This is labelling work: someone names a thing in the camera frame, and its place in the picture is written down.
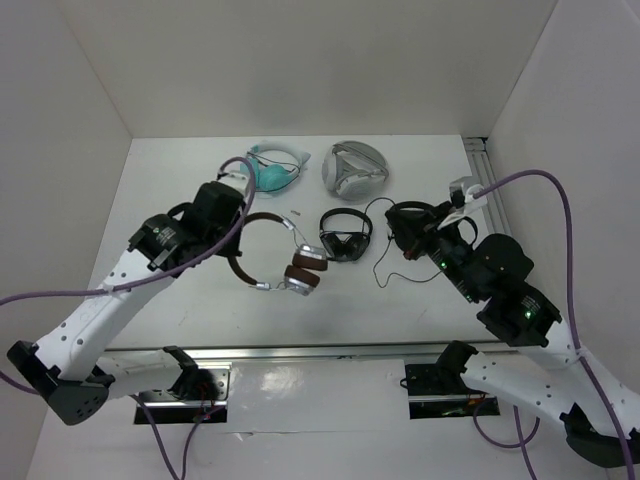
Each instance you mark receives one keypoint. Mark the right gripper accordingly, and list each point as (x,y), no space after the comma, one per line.
(410,238)

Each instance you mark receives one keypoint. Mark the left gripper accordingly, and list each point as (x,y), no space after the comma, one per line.
(233,247)

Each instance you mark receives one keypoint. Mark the brown silver headphones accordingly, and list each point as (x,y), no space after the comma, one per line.
(294,267)

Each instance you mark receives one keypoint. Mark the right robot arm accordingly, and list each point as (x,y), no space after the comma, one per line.
(599,415)

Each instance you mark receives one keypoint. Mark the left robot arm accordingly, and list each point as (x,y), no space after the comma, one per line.
(69,368)

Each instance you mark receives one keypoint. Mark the black headphones right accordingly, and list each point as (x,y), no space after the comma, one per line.
(411,211)

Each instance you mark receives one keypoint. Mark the black headphones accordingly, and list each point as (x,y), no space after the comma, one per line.
(411,211)
(345,246)

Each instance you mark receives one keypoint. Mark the black headphones centre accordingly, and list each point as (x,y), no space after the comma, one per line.
(345,246)

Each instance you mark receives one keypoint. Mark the teal white headphones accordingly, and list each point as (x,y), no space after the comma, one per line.
(271,175)

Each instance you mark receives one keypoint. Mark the grey white headphones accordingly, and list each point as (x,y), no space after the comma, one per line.
(354,170)

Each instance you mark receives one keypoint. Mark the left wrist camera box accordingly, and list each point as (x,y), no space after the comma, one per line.
(237,180)

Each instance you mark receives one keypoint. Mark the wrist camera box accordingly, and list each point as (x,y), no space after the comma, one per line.
(462,197)
(237,180)

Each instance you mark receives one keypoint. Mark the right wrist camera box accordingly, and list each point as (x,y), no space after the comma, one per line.
(462,197)

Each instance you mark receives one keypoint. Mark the aluminium rail right side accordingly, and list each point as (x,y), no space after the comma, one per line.
(494,211)

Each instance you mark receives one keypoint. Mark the aluminium rail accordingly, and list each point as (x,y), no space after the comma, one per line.
(494,211)
(273,353)

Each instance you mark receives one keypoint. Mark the aluminium rail front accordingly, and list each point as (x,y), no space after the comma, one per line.
(273,353)

